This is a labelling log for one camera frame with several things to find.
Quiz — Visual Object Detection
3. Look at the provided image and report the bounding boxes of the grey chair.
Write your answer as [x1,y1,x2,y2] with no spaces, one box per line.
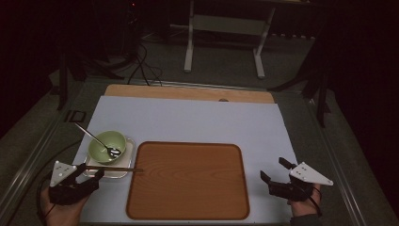
[183,0,278,80]

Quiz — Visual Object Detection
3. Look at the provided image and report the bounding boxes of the dark chopstick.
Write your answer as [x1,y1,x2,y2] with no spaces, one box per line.
[72,165,144,172]
[72,166,145,173]

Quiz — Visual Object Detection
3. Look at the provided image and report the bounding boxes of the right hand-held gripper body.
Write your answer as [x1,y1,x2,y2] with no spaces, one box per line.
[268,161,334,202]

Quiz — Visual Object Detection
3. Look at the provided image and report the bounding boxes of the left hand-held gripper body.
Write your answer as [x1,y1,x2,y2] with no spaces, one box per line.
[47,160,100,207]

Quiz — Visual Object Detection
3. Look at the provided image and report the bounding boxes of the green bowl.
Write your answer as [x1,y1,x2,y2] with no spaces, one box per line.
[88,130,128,165]

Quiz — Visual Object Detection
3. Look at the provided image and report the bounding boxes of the person's left hand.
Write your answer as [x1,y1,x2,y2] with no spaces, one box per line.
[40,186,91,226]

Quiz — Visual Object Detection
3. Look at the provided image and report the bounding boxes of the aluminium rail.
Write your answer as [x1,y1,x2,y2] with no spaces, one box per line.
[103,78,275,92]
[0,107,74,218]
[304,96,369,226]

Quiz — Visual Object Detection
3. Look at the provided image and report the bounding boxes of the black floor cables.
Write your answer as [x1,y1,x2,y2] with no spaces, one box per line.
[126,42,164,88]

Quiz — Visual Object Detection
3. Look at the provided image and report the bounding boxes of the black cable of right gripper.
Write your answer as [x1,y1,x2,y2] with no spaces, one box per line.
[294,181,324,218]

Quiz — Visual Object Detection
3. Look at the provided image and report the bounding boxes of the black stand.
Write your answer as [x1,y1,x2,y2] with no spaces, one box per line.
[268,60,332,128]
[56,52,70,111]

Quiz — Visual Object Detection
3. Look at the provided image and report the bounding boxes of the wooden tray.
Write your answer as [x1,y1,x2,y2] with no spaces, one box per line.
[125,140,251,221]

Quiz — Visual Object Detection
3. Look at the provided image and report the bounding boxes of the metal spoon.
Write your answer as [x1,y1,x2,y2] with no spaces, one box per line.
[73,121,122,158]

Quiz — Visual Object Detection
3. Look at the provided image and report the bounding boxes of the black square frame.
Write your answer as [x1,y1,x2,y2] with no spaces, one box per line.
[63,109,88,124]

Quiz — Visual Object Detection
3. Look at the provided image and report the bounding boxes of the white table mat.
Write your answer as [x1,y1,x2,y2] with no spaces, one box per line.
[72,95,298,225]

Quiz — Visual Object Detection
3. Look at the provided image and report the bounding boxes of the beige square plate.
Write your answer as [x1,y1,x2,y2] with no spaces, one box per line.
[83,136,136,180]

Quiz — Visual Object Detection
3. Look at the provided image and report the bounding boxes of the person's right hand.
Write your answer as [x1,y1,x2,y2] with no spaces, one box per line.
[287,184,323,218]

